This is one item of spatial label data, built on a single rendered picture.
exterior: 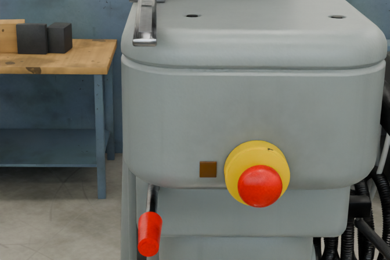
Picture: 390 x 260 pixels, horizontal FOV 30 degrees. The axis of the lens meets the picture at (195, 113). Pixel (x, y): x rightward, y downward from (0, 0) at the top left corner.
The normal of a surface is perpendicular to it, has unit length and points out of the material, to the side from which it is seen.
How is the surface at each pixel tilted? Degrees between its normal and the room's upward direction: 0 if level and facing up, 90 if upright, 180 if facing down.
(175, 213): 90
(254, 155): 90
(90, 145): 0
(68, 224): 0
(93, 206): 0
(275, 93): 90
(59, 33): 90
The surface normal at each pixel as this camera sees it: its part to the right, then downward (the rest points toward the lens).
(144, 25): 0.01, -0.95
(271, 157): 0.02, 0.33
